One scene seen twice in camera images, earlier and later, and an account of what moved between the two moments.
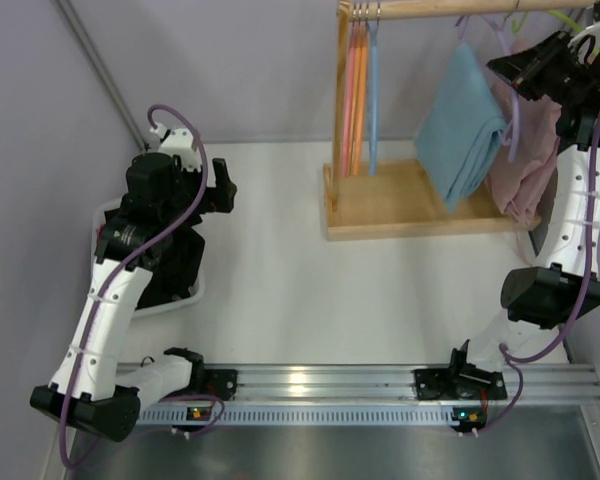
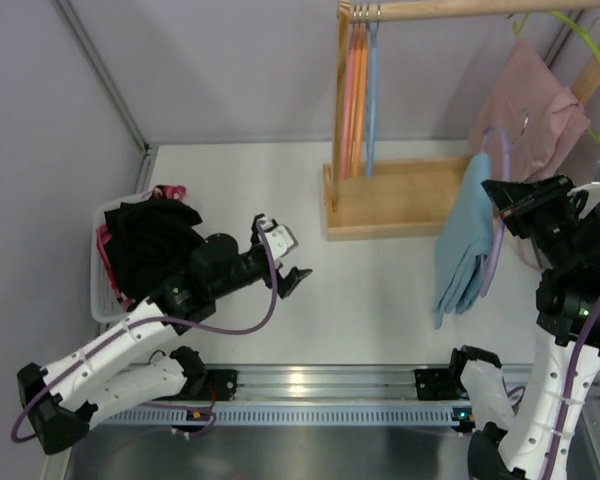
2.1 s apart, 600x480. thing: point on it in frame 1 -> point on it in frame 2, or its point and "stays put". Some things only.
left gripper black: (181, 265) -> (271, 262)
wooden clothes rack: (387, 198) stays put
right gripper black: (522, 73) -> (533, 209)
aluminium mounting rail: (544, 395) stays put
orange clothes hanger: (358, 102) stays put
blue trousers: (460, 137) -> (467, 245)
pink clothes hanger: (349, 70) stays put
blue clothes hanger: (372, 110) stays put
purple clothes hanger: (513, 125) -> (500, 217)
